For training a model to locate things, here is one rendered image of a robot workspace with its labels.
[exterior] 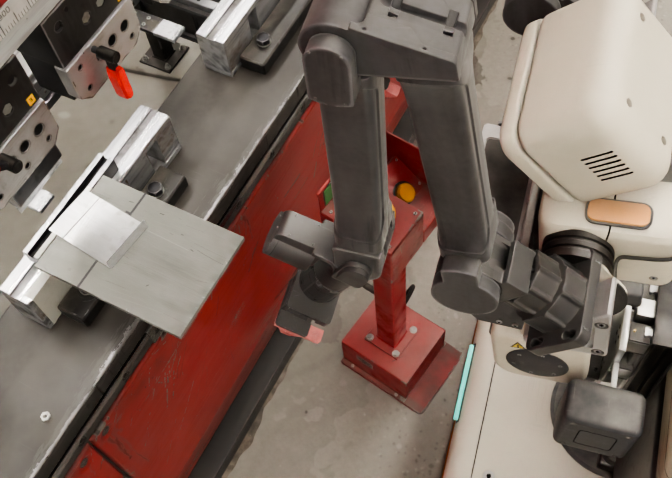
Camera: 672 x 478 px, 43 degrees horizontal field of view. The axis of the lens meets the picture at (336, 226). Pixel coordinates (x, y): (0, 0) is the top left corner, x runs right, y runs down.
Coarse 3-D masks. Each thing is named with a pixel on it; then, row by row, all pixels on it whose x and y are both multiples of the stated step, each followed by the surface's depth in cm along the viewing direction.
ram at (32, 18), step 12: (0, 0) 100; (48, 0) 107; (36, 12) 106; (48, 12) 108; (24, 24) 105; (36, 24) 107; (12, 36) 104; (24, 36) 106; (0, 48) 103; (12, 48) 105; (0, 60) 104
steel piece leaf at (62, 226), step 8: (88, 192) 135; (80, 200) 134; (88, 200) 134; (96, 200) 134; (72, 208) 134; (80, 208) 134; (88, 208) 134; (64, 216) 133; (72, 216) 133; (80, 216) 133; (56, 224) 133; (64, 224) 132; (72, 224) 132; (56, 232) 132; (64, 232) 132
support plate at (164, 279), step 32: (96, 192) 135; (128, 192) 135; (160, 224) 131; (192, 224) 131; (64, 256) 130; (128, 256) 129; (160, 256) 129; (192, 256) 128; (224, 256) 128; (96, 288) 127; (128, 288) 126; (160, 288) 126; (192, 288) 126; (160, 320) 123; (192, 320) 124
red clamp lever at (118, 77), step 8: (96, 48) 117; (104, 48) 117; (96, 56) 117; (104, 56) 116; (112, 56) 116; (112, 64) 118; (112, 72) 119; (120, 72) 120; (112, 80) 121; (120, 80) 120; (128, 80) 123; (120, 88) 122; (128, 88) 123; (120, 96) 124; (128, 96) 123
